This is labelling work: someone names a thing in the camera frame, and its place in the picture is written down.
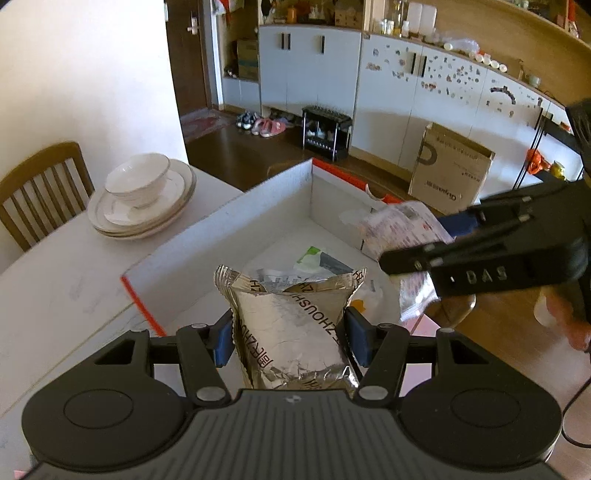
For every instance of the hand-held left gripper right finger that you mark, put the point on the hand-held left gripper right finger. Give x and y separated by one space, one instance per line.
358 339

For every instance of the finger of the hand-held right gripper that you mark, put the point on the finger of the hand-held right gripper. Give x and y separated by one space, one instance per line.
406 262
455 224

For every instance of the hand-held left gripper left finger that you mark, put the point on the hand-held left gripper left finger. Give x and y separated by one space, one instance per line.
223 341

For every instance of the pink patterned packet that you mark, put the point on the pink patterned packet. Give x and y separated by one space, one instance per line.
401 226

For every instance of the white plastic bag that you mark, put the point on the white plastic bag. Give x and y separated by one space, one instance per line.
374 288

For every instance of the silver foil packet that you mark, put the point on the silver foil packet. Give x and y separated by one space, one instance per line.
291 332

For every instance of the dark grey pouch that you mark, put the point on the dark grey pouch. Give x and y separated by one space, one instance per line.
334 265

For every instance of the red cardboard box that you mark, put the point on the red cardboard box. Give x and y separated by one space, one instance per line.
221 240

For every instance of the white marble desktop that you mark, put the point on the white marble desktop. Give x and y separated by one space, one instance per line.
69 286

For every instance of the person's right hand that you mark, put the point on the person's right hand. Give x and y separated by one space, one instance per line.
575 323

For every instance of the mandarin in plastic bag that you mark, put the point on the mandarin in plastic bag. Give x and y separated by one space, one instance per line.
360 307

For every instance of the large brown cardboard box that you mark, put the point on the large brown cardboard box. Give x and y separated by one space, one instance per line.
450 170

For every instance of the black shoe rack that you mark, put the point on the black shoe rack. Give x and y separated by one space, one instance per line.
325 134

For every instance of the white bowl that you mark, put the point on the white bowl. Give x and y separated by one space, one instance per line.
136 180

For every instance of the pink slippers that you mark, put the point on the pink slippers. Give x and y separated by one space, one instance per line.
270 128

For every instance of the dark sneakers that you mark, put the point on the dark sneakers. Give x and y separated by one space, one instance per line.
245 121

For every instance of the red floor mat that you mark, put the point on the red floor mat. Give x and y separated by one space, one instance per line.
203 125

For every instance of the wooden chair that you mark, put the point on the wooden chair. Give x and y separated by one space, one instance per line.
41 189

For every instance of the cardboard box on shelf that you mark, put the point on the cardboard box on shelf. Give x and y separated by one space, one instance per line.
248 60

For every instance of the dark wooden door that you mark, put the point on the dark wooden door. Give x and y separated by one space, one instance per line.
187 60

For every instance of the white wall cabinet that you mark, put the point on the white wall cabinet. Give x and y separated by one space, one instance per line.
383 92

